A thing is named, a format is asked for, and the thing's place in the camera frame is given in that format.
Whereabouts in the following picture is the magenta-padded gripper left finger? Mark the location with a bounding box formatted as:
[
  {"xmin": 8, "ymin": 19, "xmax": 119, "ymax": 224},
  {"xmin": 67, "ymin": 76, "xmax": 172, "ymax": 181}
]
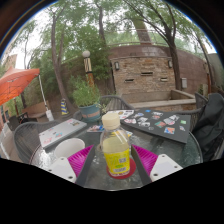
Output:
[{"xmin": 46, "ymin": 144, "xmax": 97, "ymax": 187}]

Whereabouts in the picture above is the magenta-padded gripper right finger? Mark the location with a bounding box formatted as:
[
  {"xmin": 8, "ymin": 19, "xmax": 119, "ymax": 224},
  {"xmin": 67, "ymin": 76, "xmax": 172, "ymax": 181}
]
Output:
[{"xmin": 129, "ymin": 144, "xmax": 184, "ymax": 186}]

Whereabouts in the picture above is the clear bottle with yellow label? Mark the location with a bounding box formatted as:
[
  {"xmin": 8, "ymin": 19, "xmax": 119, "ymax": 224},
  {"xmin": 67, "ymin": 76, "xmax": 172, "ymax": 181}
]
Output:
[{"xmin": 99, "ymin": 112, "xmax": 132, "ymax": 177}]

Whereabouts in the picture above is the white ceramic mug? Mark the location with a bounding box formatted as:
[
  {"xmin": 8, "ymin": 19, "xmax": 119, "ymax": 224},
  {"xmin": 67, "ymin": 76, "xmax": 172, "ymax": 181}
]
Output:
[{"xmin": 54, "ymin": 137, "xmax": 86, "ymax": 159}]

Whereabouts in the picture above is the silver laptop with stickers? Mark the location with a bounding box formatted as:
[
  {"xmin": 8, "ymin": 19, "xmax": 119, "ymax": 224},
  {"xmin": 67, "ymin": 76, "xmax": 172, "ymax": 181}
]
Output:
[{"xmin": 38, "ymin": 117, "xmax": 88, "ymax": 149}]

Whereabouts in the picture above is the blue sticker card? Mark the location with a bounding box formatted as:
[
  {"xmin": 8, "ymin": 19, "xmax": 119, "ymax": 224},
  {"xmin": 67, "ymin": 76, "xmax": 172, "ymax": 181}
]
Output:
[{"xmin": 87, "ymin": 124, "xmax": 105, "ymax": 133}]

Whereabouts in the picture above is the blue yellow striped cone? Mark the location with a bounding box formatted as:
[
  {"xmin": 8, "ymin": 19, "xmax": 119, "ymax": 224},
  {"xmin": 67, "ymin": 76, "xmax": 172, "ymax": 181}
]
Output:
[{"xmin": 60, "ymin": 97, "xmax": 70, "ymax": 116}]

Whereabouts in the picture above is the black jacket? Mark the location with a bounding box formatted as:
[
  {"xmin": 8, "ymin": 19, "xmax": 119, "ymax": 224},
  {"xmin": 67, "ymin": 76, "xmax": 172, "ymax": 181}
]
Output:
[{"xmin": 192, "ymin": 92, "xmax": 224, "ymax": 163}]

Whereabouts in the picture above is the wooden bench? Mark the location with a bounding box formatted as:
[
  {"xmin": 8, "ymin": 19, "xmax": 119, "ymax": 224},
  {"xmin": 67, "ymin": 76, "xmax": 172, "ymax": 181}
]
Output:
[{"xmin": 21, "ymin": 100, "xmax": 51, "ymax": 119}]

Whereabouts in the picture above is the white sticker sheet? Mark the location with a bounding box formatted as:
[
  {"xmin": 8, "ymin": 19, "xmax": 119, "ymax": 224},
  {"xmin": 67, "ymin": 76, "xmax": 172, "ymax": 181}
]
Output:
[{"xmin": 106, "ymin": 109, "xmax": 135, "ymax": 120}]

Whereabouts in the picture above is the dark wicker chair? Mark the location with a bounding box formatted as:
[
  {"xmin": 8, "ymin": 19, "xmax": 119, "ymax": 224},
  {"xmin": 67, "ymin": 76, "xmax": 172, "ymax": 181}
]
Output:
[{"xmin": 6, "ymin": 111, "xmax": 29, "ymax": 131}]

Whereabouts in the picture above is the green plant in blue pot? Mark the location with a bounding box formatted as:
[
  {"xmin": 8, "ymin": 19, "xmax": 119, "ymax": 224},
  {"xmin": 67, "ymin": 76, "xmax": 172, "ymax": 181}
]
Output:
[{"xmin": 71, "ymin": 78, "xmax": 102, "ymax": 123}]

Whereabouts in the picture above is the orange canopy with pole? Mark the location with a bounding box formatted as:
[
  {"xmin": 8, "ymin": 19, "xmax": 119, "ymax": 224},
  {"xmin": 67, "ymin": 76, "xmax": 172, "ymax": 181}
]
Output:
[{"xmin": 0, "ymin": 66, "xmax": 54, "ymax": 122}]

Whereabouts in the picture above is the dark trunk tree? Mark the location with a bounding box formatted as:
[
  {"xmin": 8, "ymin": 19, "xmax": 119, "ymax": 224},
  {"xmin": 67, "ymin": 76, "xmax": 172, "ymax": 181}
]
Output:
[{"xmin": 129, "ymin": 0, "xmax": 183, "ymax": 91}]

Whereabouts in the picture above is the forked trunk tree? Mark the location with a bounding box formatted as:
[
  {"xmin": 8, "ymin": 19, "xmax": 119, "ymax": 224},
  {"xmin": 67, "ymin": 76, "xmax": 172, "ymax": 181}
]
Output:
[{"xmin": 49, "ymin": 9, "xmax": 76, "ymax": 113}]

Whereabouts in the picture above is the grey wall box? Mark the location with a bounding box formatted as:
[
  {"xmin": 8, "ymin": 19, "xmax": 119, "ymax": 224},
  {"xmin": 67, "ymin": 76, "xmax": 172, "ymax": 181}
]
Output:
[{"xmin": 180, "ymin": 77, "xmax": 188, "ymax": 90}]

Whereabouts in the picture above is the striped lamp post with globe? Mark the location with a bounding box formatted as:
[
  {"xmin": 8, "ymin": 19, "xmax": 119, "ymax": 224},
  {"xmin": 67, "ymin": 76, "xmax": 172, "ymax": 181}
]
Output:
[{"xmin": 81, "ymin": 50, "xmax": 95, "ymax": 88}]

